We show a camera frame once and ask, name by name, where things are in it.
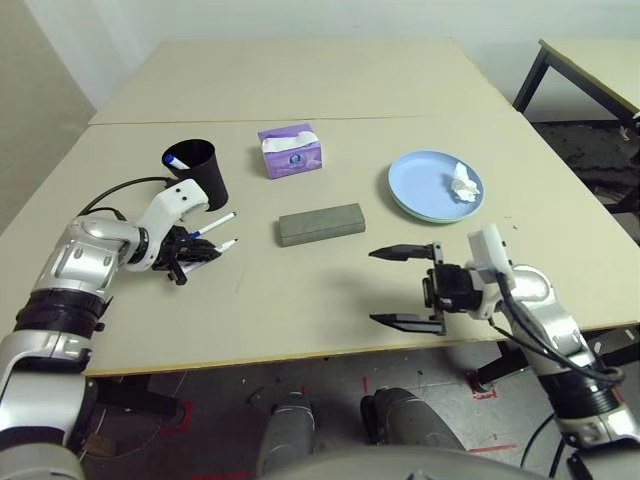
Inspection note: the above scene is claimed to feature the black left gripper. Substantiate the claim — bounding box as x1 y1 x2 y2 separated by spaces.
152 227 221 286

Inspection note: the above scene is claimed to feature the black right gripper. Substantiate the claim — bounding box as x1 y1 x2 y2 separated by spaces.
368 242 489 337

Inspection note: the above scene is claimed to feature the white marker black tip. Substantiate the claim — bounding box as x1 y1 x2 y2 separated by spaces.
182 238 239 274

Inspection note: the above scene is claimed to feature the blue plate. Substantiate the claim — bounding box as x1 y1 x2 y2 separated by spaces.
387 148 486 224

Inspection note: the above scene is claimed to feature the grey glasses case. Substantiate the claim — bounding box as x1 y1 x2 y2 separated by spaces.
277 202 367 248

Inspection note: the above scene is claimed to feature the white tissue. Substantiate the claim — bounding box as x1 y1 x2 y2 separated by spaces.
444 161 481 204

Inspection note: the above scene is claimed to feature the black plastic cup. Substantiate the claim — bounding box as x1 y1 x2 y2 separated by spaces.
161 139 231 212

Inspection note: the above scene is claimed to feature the purple tissue box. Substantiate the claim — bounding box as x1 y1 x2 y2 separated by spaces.
257 121 324 181

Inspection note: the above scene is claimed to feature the red floor tape mark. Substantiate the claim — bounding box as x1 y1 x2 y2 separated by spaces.
162 399 194 434
467 369 499 400

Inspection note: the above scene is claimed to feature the grey right robot leg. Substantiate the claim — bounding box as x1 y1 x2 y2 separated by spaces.
359 387 466 451

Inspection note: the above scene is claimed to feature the grey robot leg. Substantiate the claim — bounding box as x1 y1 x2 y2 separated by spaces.
359 387 466 451
257 392 316 471

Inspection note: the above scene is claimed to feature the beige robot torso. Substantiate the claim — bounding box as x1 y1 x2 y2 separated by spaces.
259 444 541 480

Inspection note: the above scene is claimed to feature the grey left robot leg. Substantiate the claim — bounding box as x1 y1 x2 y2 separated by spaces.
257 392 316 471

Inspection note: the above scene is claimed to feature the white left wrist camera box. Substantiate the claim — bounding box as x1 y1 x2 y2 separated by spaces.
124 178 210 274

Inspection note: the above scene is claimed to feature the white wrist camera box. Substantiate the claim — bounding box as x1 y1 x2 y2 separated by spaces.
467 223 514 321
124 178 210 274

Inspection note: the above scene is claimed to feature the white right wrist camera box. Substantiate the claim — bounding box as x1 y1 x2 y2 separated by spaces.
467 223 514 321

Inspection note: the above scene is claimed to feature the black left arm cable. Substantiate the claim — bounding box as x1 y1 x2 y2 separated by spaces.
74 174 171 221

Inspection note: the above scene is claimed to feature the black table leg frame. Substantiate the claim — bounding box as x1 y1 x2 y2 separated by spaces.
94 384 181 419
474 327 640 386

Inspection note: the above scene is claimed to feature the beige side table black frame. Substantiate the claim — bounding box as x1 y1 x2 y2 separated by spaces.
513 38 640 216

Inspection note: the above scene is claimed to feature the white strap on side table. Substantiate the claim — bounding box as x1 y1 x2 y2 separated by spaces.
619 110 640 142

